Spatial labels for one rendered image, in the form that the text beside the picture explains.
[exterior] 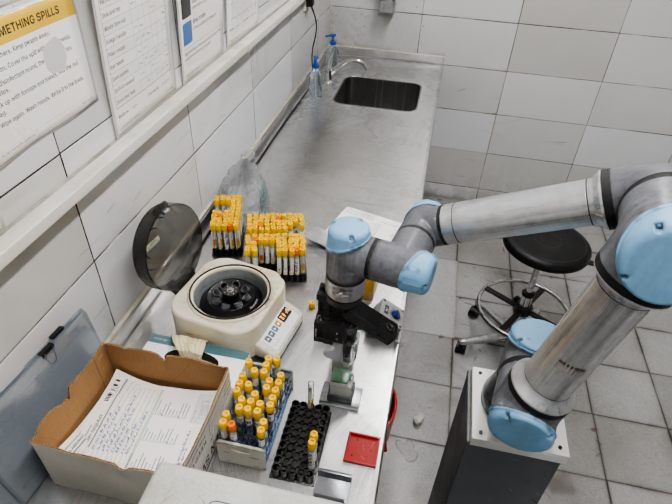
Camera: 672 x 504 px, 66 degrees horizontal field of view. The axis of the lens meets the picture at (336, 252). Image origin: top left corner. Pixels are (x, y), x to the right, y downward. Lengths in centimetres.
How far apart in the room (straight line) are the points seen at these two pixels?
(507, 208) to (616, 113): 261
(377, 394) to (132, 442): 53
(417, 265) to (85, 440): 73
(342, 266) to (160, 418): 51
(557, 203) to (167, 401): 85
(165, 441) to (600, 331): 81
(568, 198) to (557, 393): 32
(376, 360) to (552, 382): 51
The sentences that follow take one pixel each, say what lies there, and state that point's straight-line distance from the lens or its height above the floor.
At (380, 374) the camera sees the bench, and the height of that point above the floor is 88.
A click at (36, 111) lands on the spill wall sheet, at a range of 106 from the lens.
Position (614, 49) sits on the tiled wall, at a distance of 336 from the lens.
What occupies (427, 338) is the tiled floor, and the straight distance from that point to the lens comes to 260.
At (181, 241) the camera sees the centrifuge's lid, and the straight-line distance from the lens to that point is 142.
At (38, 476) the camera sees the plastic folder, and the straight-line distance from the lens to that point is 123.
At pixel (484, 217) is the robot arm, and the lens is 92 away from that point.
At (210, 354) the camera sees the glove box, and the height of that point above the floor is 94.
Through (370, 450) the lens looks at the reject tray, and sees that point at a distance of 117.
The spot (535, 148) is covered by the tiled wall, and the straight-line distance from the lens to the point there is 351.
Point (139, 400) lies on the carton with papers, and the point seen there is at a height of 94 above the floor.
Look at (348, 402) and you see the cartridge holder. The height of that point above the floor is 90.
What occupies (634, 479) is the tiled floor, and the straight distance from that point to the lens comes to 246.
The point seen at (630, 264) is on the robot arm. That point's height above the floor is 147.
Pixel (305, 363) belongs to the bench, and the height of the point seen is 88.
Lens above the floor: 187
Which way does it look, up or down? 38 degrees down
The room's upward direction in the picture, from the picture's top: 3 degrees clockwise
